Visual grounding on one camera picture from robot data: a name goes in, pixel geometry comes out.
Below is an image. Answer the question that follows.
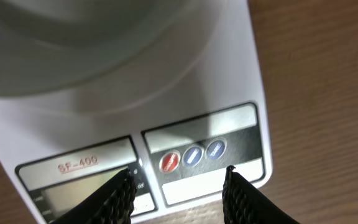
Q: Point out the white digital kitchen scale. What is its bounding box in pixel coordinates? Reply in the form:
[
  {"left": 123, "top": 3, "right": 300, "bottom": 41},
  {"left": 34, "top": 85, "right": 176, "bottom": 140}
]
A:
[{"left": 0, "top": 0, "right": 273, "bottom": 223}]

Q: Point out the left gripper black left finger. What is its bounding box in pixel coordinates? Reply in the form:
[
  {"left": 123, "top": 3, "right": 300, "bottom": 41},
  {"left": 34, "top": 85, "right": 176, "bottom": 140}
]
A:
[{"left": 52, "top": 168, "right": 137, "bottom": 224}]

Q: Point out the grey bowl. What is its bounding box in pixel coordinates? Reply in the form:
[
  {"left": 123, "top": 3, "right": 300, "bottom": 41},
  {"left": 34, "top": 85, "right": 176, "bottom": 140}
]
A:
[{"left": 0, "top": 0, "right": 224, "bottom": 96}]

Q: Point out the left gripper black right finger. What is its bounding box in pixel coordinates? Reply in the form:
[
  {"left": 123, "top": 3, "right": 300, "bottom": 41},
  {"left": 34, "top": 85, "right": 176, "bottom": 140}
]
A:
[{"left": 222, "top": 165, "right": 299, "bottom": 224}]

